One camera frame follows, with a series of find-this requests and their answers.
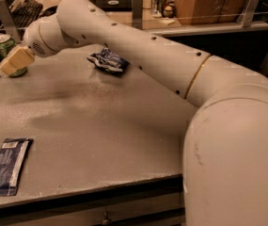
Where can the metal bracket post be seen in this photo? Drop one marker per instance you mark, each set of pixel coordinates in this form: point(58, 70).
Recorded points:
point(137, 9)
point(249, 12)
point(8, 22)

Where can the right metal bracket post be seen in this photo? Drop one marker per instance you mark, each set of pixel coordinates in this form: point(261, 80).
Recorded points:
point(249, 12)

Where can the flat blue snack wrapper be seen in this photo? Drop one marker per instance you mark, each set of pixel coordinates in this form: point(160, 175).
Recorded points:
point(12, 154)

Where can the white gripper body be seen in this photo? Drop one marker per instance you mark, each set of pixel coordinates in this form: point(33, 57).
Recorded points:
point(34, 40)

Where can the green soda can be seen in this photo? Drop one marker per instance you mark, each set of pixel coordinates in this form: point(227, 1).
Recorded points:
point(7, 43)

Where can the black keyboard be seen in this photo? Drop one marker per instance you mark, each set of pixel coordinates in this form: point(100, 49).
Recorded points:
point(25, 14)

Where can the wooden cabinet box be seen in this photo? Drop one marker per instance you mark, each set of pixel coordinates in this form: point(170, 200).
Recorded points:
point(192, 12)

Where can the left metal bracket post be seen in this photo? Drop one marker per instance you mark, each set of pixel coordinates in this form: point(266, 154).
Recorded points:
point(8, 22)

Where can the table drawer front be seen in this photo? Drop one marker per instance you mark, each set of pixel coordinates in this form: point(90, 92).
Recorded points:
point(138, 209)

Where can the middle metal bracket post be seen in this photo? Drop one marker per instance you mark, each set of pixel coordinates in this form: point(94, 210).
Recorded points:
point(137, 9)

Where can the blue chip bag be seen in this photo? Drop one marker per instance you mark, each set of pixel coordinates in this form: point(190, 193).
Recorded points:
point(108, 61)

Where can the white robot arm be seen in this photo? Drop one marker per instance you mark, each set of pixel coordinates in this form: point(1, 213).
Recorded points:
point(225, 151)

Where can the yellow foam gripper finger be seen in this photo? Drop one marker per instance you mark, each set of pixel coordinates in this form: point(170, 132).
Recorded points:
point(19, 57)

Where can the black laptop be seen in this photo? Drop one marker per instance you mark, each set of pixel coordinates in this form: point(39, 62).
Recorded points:
point(113, 5)

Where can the cans on back desk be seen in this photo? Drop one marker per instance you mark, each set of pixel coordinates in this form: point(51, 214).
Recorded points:
point(162, 8)

